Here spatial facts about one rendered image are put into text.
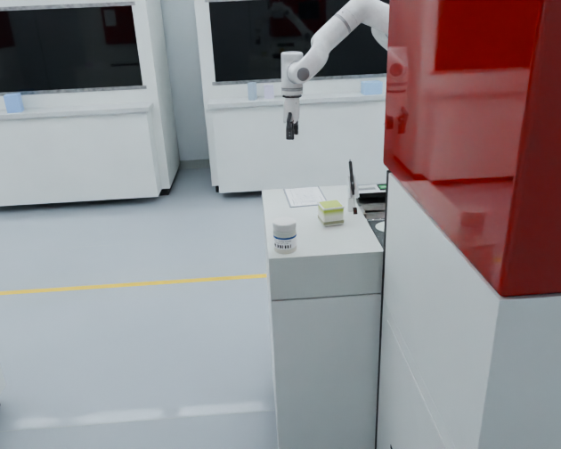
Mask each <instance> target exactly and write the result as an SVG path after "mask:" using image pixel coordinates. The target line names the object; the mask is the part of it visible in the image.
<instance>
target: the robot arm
mask: <svg viewBox="0 0 561 449"><path fill-rule="evenodd" d="M388 22H389V4H385V3H383V2H381V1H379V0H350V1H349V2H348V3H347V4H346V5H345V6H344V7H343V8H342V9H340V10H339V11H338V12H337V13H336V14H335V15H334V16H333V17H332V18H331V19H330V20H329V21H328V22H327V23H326V24H325V25H323V26H322V27H321V28H320V29H319V30H318V31H317V32H316V33H315V34H314V35H313V37H312V40H311V46H312V47H311V49H310V50H309V52H308V53H307V54H306V55H305V56H304V57H303V53H301V52H296V51H289V52H283V53H281V55H280V57H281V94H283V96H282V97H284V111H283V122H284V123H286V122H287V126H286V139H287V140H294V135H298V120H299V97H302V95H301V94H303V83H305V82H307V81H308V80H310V79H311V78H312V77H313V76H315V75H316V74H317V73H318V72H319V71H320V70H321V69H322V68H323V66H324V65H325V64H326V62H327V60H328V58H329V52H330V51H331V50H332V49H333V48H335V47H336V46H337V45H338V44H339V43H340V42H341V41H342V40H343V39H344V38H346V37H347V36H348V35H349V34H350V33H351V32H352V31H353V30H354V29H355V28H356V27H357V26H358V25H360V24H361V23H363V24H365V25H368V26H370V27H371V33H372V35H373V36H374V38H375V39H376V40H377V42H378V43H379V44H380V45H381V46H383V47H384V48H385V49H386V50H387V44H388ZM290 121H291V122H290Z"/></svg>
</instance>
